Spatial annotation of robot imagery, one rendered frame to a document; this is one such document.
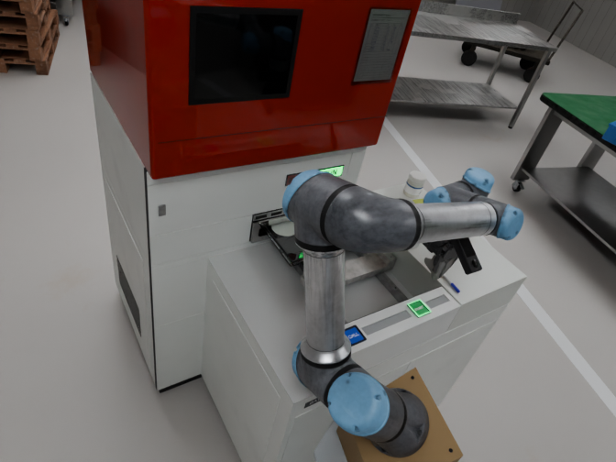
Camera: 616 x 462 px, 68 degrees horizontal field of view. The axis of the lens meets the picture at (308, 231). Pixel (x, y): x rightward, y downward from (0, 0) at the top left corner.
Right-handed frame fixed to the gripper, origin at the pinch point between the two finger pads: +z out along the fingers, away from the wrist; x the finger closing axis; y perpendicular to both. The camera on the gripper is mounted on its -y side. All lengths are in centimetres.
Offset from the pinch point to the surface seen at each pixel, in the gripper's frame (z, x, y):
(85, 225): 111, 70, 188
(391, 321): 15.1, 11.3, 0.7
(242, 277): 29, 39, 45
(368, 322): 14.7, 18.8, 3.1
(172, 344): 73, 59, 58
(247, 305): 29, 43, 33
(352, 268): 22.7, 3.1, 29.9
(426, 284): 19.3, -14.9, 10.7
